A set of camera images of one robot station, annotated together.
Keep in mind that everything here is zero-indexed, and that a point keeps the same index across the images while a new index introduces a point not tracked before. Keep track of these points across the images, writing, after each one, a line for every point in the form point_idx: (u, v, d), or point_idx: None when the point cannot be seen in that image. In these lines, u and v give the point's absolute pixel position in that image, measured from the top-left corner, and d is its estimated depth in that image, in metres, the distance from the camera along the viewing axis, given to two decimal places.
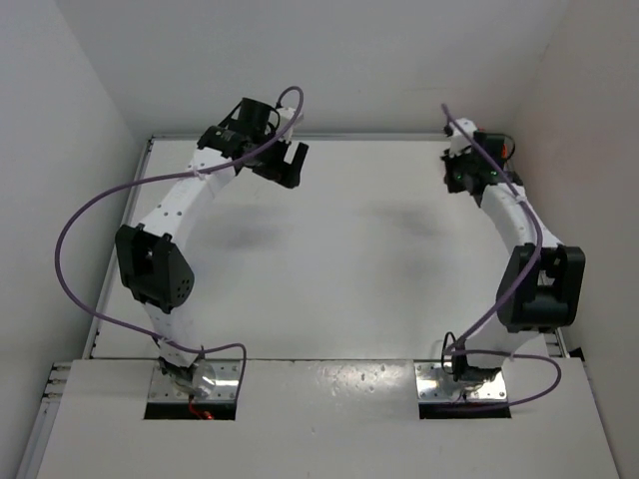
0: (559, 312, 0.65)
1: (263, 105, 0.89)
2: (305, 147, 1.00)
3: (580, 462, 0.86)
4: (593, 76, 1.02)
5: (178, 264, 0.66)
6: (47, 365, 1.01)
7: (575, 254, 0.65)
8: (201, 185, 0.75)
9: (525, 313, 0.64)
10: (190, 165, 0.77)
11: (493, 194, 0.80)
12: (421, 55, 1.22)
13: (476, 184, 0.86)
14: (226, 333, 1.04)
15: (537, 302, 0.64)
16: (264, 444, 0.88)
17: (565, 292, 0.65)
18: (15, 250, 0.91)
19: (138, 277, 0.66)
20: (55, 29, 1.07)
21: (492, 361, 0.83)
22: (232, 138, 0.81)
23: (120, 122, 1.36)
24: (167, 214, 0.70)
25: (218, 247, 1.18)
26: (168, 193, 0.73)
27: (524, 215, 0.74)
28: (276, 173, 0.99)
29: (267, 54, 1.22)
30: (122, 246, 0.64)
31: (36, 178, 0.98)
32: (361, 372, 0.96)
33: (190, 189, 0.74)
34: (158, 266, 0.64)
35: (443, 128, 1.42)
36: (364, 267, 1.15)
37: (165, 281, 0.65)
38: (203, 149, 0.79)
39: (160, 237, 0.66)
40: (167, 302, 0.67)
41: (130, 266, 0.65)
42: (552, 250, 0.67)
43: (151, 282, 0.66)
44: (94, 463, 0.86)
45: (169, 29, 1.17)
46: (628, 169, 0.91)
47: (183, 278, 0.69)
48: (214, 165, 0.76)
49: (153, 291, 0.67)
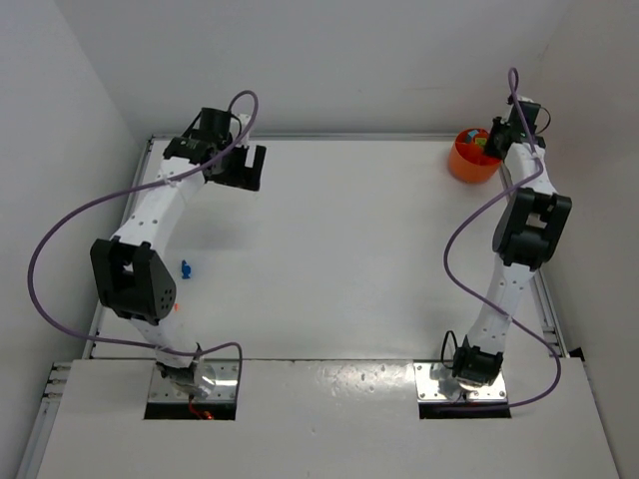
0: (540, 248, 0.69)
1: (223, 112, 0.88)
2: (263, 149, 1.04)
3: (579, 462, 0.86)
4: (594, 74, 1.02)
5: (159, 275, 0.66)
6: (47, 365, 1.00)
7: (563, 202, 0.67)
8: (172, 194, 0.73)
9: (508, 243, 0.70)
10: (158, 174, 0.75)
11: (511, 151, 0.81)
12: (421, 53, 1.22)
13: (504, 145, 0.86)
14: (225, 333, 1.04)
15: (521, 238, 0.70)
16: (264, 443, 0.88)
17: (548, 233, 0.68)
18: (15, 249, 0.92)
19: (116, 293, 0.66)
20: (54, 29, 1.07)
21: (492, 346, 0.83)
22: (198, 147, 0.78)
23: (120, 122, 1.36)
24: (142, 223, 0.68)
25: (218, 246, 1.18)
26: (141, 204, 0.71)
27: (533, 167, 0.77)
28: (238, 180, 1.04)
29: (265, 53, 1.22)
30: (97, 261, 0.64)
31: (36, 179, 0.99)
32: (361, 372, 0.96)
33: (162, 197, 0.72)
34: (137, 277, 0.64)
35: (442, 127, 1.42)
36: (364, 266, 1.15)
37: (146, 293, 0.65)
38: (170, 160, 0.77)
39: (139, 245, 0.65)
40: (153, 314, 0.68)
41: (109, 282, 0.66)
42: (546, 195, 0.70)
43: (130, 297, 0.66)
44: (94, 463, 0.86)
45: (167, 27, 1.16)
46: (629, 168, 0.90)
47: (166, 288, 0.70)
48: (185, 171, 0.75)
49: (132, 306, 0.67)
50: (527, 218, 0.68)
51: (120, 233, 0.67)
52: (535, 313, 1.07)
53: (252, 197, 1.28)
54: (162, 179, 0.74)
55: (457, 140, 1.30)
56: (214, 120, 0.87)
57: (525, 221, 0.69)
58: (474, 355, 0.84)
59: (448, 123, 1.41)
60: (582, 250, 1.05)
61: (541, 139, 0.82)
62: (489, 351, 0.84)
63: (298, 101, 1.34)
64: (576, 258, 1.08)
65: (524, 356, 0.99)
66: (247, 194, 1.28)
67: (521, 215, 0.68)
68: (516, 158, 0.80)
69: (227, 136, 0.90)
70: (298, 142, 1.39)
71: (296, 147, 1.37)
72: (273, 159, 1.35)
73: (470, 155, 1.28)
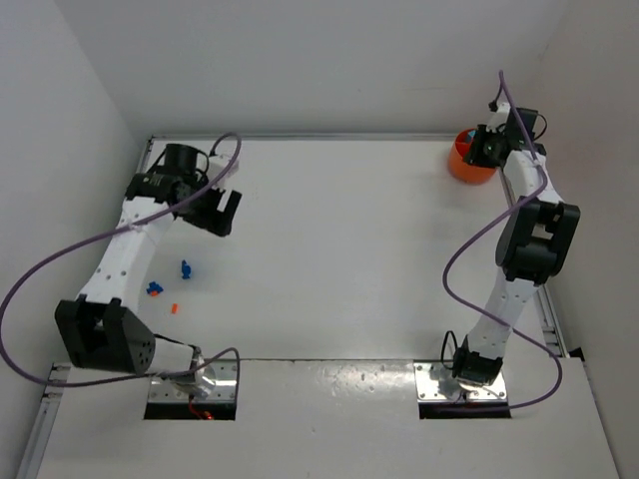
0: (548, 260, 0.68)
1: (189, 148, 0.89)
2: (238, 195, 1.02)
3: (579, 462, 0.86)
4: (594, 74, 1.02)
5: (133, 329, 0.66)
6: (47, 365, 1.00)
7: (571, 210, 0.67)
8: (136, 239, 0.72)
9: (514, 257, 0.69)
10: (122, 217, 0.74)
11: (510, 159, 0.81)
12: (420, 54, 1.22)
13: (503, 153, 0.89)
14: (225, 334, 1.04)
15: (528, 249, 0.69)
16: (264, 444, 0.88)
17: (556, 242, 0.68)
18: (15, 250, 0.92)
19: (89, 354, 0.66)
20: (54, 29, 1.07)
21: (493, 350, 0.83)
22: (161, 183, 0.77)
23: (120, 122, 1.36)
24: (109, 276, 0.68)
25: (218, 247, 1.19)
26: (105, 255, 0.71)
27: (534, 175, 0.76)
28: (206, 222, 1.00)
29: (265, 53, 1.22)
30: (64, 326, 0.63)
31: (37, 179, 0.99)
32: (361, 372, 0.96)
33: (129, 244, 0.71)
34: (111, 337, 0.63)
35: (442, 128, 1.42)
36: (364, 266, 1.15)
37: (120, 352, 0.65)
38: (134, 200, 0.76)
39: (108, 302, 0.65)
40: (133, 369, 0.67)
41: (79, 345, 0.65)
42: (553, 204, 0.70)
43: (105, 355, 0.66)
44: (95, 463, 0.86)
45: (167, 27, 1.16)
46: (628, 168, 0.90)
47: (141, 343, 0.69)
48: (150, 214, 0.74)
49: (109, 362, 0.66)
50: (533, 228, 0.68)
51: (86, 290, 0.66)
52: (534, 313, 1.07)
53: (252, 197, 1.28)
54: (127, 224, 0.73)
55: (457, 140, 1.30)
56: (180, 156, 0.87)
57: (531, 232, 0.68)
58: (474, 355, 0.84)
59: (447, 123, 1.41)
60: (582, 250, 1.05)
61: (540, 146, 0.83)
62: (489, 355, 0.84)
63: (298, 101, 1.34)
64: (576, 258, 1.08)
65: (524, 356, 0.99)
66: (247, 194, 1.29)
67: (528, 225, 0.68)
68: (515, 166, 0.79)
69: (195, 174, 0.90)
70: (298, 143, 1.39)
71: (296, 148, 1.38)
72: (272, 160, 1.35)
73: None
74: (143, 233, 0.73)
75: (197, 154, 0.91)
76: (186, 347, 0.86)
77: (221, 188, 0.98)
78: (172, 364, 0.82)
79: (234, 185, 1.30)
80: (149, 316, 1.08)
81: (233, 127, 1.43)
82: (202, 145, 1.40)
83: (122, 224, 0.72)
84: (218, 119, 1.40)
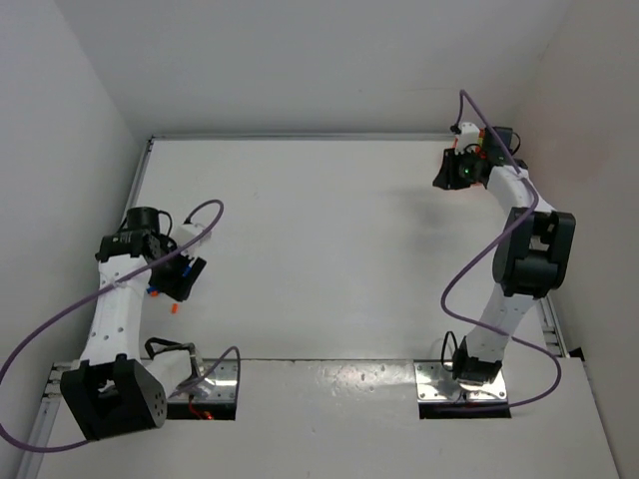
0: (550, 272, 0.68)
1: (150, 210, 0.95)
2: (202, 261, 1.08)
3: (580, 462, 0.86)
4: (594, 74, 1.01)
5: (145, 380, 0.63)
6: (47, 365, 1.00)
7: (566, 220, 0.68)
8: (123, 296, 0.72)
9: (514, 271, 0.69)
10: (103, 279, 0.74)
11: (495, 176, 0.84)
12: (420, 54, 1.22)
13: (485, 172, 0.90)
14: (225, 333, 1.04)
15: (528, 263, 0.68)
16: (263, 443, 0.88)
17: (555, 253, 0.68)
18: (15, 249, 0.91)
19: (102, 421, 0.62)
20: (54, 28, 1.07)
21: (493, 354, 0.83)
22: (132, 237, 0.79)
23: (120, 122, 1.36)
24: (108, 335, 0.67)
25: (217, 247, 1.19)
26: (97, 317, 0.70)
27: (522, 188, 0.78)
28: (168, 285, 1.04)
29: (265, 52, 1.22)
30: (70, 396, 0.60)
31: (36, 179, 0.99)
32: (361, 372, 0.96)
33: (118, 301, 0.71)
34: (122, 391, 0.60)
35: (442, 128, 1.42)
36: (364, 266, 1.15)
37: (137, 406, 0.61)
38: (107, 260, 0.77)
39: (114, 360, 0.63)
40: (152, 422, 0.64)
41: (91, 412, 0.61)
42: (546, 215, 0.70)
43: (120, 417, 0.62)
44: (95, 463, 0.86)
45: (167, 27, 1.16)
46: (628, 168, 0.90)
47: (156, 392, 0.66)
48: (128, 269, 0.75)
49: (125, 425, 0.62)
50: (530, 241, 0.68)
51: (87, 356, 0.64)
52: (534, 313, 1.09)
53: (252, 197, 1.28)
54: (110, 283, 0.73)
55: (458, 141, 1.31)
56: (144, 216, 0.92)
57: (528, 245, 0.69)
58: (474, 358, 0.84)
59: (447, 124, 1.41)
60: (582, 251, 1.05)
61: (521, 162, 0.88)
62: (489, 359, 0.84)
63: (298, 101, 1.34)
64: (576, 258, 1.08)
65: (524, 357, 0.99)
66: (247, 194, 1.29)
67: (525, 239, 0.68)
68: (501, 181, 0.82)
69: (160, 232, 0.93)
70: (298, 143, 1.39)
71: (297, 148, 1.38)
72: (272, 160, 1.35)
73: None
74: (129, 290, 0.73)
75: (158, 213, 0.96)
76: (184, 351, 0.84)
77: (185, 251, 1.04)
78: (177, 374, 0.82)
79: (234, 185, 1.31)
80: (150, 316, 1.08)
81: (234, 127, 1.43)
82: (203, 145, 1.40)
83: (106, 284, 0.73)
84: (218, 118, 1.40)
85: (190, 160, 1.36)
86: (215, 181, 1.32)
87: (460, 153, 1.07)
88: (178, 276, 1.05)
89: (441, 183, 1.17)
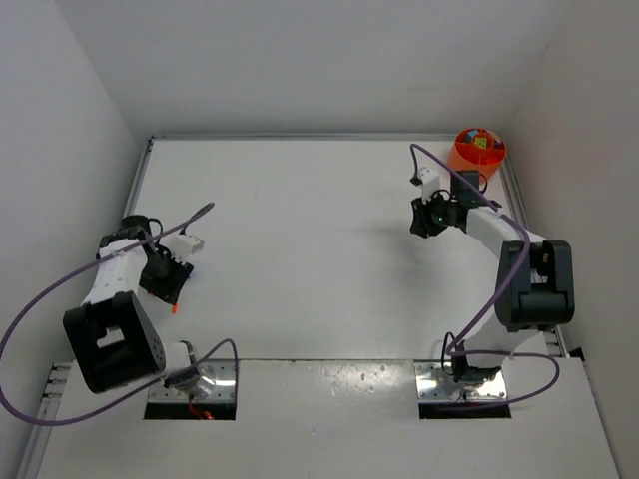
0: (558, 305, 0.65)
1: (140, 216, 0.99)
2: (191, 265, 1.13)
3: (579, 463, 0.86)
4: (595, 74, 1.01)
5: (146, 318, 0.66)
6: (47, 365, 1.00)
7: (561, 246, 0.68)
8: (125, 258, 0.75)
9: (523, 309, 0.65)
10: (102, 253, 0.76)
11: (476, 215, 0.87)
12: (420, 54, 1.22)
13: (460, 217, 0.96)
14: (224, 333, 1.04)
15: (535, 298, 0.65)
16: (265, 443, 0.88)
17: (559, 285, 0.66)
18: (15, 251, 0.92)
19: (103, 364, 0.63)
20: (54, 29, 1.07)
21: (495, 363, 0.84)
22: (129, 229, 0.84)
23: (119, 122, 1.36)
24: (108, 283, 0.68)
25: (217, 247, 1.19)
26: (98, 276, 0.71)
27: (505, 223, 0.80)
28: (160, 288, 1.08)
29: (265, 52, 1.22)
30: (72, 329, 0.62)
31: (36, 180, 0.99)
32: (361, 372, 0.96)
33: (117, 264, 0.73)
34: (126, 326, 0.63)
35: (441, 128, 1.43)
36: (363, 266, 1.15)
37: (139, 337, 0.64)
38: (107, 245, 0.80)
39: (115, 295, 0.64)
40: (153, 368, 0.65)
41: (94, 351, 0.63)
42: (540, 245, 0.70)
43: (123, 358, 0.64)
44: (95, 463, 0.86)
45: (166, 28, 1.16)
46: (628, 169, 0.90)
47: (155, 339, 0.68)
48: (127, 244, 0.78)
49: (126, 368, 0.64)
50: (530, 273, 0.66)
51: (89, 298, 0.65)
52: None
53: (252, 197, 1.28)
54: (111, 252, 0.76)
55: (457, 141, 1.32)
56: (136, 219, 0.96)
57: (530, 279, 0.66)
58: (474, 367, 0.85)
59: (446, 123, 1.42)
60: (581, 251, 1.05)
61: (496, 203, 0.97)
62: (490, 364, 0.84)
63: (298, 101, 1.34)
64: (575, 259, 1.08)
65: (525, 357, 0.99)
66: (247, 194, 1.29)
67: (525, 272, 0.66)
68: (481, 219, 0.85)
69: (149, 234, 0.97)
70: (298, 143, 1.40)
71: (297, 148, 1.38)
72: (272, 160, 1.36)
73: (469, 154, 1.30)
74: (128, 256, 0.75)
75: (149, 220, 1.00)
76: (182, 345, 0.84)
77: (179, 257, 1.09)
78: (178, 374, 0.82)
79: (234, 184, 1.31)
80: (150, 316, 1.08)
81: (233, 126, 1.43)
82: (203, 144, 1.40)
83: (107, 253, 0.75)
84: (218, 118, 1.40)
85: (190, 160, 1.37)
86: (215, 181, 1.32)
87: (428, 201, 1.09)
88: (170, 280, 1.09)
89: (418, 231, 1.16)
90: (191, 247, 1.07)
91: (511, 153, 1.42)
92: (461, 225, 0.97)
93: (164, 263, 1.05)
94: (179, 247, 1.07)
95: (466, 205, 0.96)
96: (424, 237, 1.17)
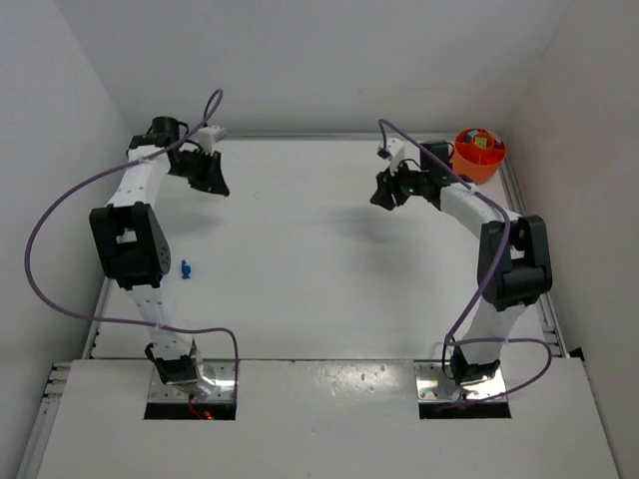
0: (538, 278, 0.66)
1: (171, 120, 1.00)
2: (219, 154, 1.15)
3: (579, 463, 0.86)
4: (594, 75, 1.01)
5: (158, 227, 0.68)
6: (47, 365, 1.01)
7: (535, 222, 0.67)
8: (151, 167, 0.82)
9: (506, 287, 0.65)
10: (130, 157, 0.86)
11: (450, 194, 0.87)
12: (420, 53, 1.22)
13: (434, 194, 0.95)
14: (225, 334, 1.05)
15: (517, 274, 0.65)
16: (264, 444, 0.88)
17: (537, 259, 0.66)
18: (17, 251, 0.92)
19: (117, 255, 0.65)
20: (55, 29, 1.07)
21: (493, 356, 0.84)
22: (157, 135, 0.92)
23: (120, 123, 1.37)
24: (131, 191, 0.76)
25: (217, 246, 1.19)
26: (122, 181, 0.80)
27: (479, 201, 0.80)
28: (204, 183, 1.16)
29: (266, 52, 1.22)
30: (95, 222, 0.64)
31: (38, 179, 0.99)
32: (361, 372, 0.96)
33: (140, 171, 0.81)
34: (140, 230, 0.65)
35: (441, 129, 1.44)
36: (362, 264, 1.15)
37: (149, 242, 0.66)
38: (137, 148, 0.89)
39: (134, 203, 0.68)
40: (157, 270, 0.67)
41: (110, 242, 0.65)
42: (514, 222, 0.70)
43: (134, 256, 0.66)
44: (93, 462, 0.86)
45: (167, 28, 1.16)
46: (627, 167, 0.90)
47: (164, 245, 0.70)
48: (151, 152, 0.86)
49: (135, 266, 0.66)
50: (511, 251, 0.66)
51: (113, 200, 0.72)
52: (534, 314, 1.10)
53: (252, 197, 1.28)
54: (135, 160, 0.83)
55: (457, 141, 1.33)
56: (166, 124, 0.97)
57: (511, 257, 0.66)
58: (474, 365, 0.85)
59: (446, 124, 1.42)
60: (581, 251, 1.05)
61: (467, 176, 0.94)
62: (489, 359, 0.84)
63: (299, 101, 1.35)
64: (574, 258, 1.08)
65: (523, 357, 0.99)
66: (248, 194, 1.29)
67: (506, 251, 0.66)
68: (455, 198, 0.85)
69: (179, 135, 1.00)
70: (298, 143, 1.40)
71: (298, 148, 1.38)
72: (273, 160, 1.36)
73: (470, 154, 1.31)
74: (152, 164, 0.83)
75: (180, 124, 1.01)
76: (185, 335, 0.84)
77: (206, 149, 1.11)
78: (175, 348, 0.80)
79: (234, 184, 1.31)
80: None
81: (235, 126, 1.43)
82: None
83: (134, 161, 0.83)
84: (219, 117, 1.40)
85: None
86: None
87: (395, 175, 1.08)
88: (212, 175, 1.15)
89: (384, 201, 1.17)
90: (212, 137, 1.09)
91: (511, 154, 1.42)
92: (435, 202, 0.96)
93: (193, 158, 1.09)
94: (202, 139, 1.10)
95: (439, 181, 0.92)
96: (389, 207, 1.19)
